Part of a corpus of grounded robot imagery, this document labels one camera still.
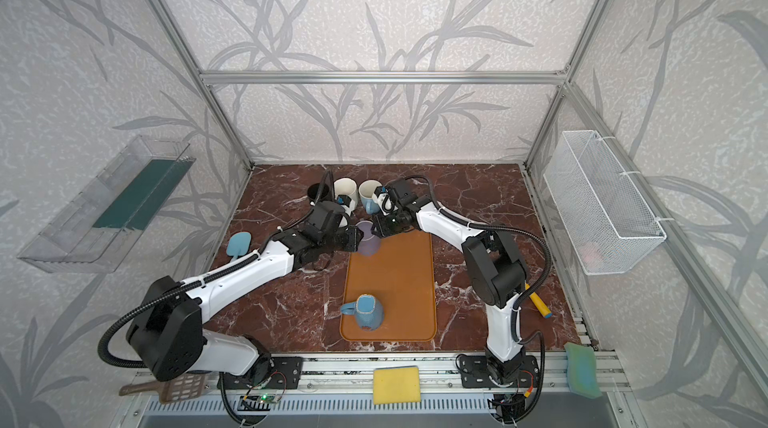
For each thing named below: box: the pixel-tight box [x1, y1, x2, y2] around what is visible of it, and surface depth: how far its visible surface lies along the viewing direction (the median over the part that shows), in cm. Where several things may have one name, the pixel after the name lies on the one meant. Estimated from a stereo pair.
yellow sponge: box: [373, 365, 421, 405], surface depth 72 cm
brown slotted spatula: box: [119, 373, 206, 403], surface depth 72 cm
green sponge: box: [564, 342, 602, 399], surface depth 72 cm
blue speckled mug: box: [340, 294, 384, 331], surface depth 78 cm
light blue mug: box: [359, 179, 382, 215], surface depth 101 cm
